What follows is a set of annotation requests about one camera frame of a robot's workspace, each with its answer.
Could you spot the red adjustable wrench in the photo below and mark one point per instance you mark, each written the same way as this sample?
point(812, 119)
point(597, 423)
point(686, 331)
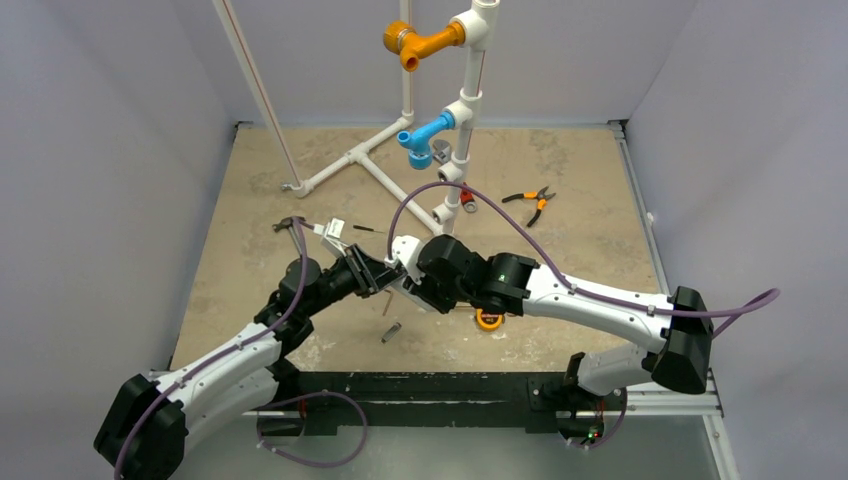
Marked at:
point(467, 200)

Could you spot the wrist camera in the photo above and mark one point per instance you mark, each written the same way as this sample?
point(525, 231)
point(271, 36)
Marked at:
point(330, 235)
point(403, 253)

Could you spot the aluminium frame rail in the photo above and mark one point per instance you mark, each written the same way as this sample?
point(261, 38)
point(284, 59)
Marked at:
point(646, 399)

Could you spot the silver pipe clamp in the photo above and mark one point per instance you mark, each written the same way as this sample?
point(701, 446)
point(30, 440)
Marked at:
point(441, 151)

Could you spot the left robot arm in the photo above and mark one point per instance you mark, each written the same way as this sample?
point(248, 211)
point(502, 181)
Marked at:
point(145, 433)

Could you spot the orange pipe fitting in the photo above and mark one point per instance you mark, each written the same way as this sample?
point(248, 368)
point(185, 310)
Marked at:
point(401, 39)

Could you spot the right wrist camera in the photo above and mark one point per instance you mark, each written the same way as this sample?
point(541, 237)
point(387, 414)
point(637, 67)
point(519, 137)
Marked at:
point(403, 253)

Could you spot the red handled cutter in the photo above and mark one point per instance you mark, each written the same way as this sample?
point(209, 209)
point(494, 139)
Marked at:
point(535, 215)

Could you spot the small hex key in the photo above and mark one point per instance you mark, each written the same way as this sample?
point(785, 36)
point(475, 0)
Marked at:
point(387, 304)

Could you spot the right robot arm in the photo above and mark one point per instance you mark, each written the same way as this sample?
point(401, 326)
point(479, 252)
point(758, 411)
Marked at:
point(668, 338)

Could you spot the black base bar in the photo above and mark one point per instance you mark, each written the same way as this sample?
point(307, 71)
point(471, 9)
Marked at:
point(315, 403)

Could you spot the orange handled pliers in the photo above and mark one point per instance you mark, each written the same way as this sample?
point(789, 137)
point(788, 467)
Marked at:
point(542, 196)

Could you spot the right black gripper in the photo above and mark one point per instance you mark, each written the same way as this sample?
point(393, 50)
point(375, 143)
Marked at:
point(411, 279)

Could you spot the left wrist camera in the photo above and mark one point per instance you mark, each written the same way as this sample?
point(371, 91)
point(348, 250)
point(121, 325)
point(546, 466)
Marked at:
point(330, 235)

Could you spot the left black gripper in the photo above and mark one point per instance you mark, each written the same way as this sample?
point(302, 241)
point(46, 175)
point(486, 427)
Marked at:
point(369, 275)

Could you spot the yellow tape measure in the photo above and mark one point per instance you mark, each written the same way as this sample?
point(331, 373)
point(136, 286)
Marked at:
point(488, 322)

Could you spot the blue pipe fitting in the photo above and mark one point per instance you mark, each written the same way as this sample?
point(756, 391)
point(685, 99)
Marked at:
point(417, 142)

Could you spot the white PVC pipe frame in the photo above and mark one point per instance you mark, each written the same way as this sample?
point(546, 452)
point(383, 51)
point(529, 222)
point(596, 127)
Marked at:
point(472, 30)

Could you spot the black hammer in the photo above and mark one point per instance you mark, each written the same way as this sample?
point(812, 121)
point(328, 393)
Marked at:
point(293, 226)

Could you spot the silver battery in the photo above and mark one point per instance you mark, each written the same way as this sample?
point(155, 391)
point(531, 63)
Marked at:
point(391, 332)

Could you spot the black screwdriver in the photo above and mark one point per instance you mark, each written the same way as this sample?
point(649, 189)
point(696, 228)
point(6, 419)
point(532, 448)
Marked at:
point(366, 229)

